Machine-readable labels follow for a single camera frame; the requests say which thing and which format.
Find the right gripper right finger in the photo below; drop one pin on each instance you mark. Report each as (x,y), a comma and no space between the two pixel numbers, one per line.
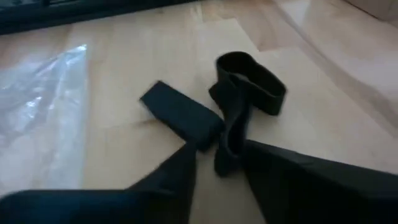
(326,199)

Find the clear zip bag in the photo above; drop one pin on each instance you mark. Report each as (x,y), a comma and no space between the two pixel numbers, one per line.
(37,109)

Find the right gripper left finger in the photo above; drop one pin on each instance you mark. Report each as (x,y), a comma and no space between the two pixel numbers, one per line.
(93,208)

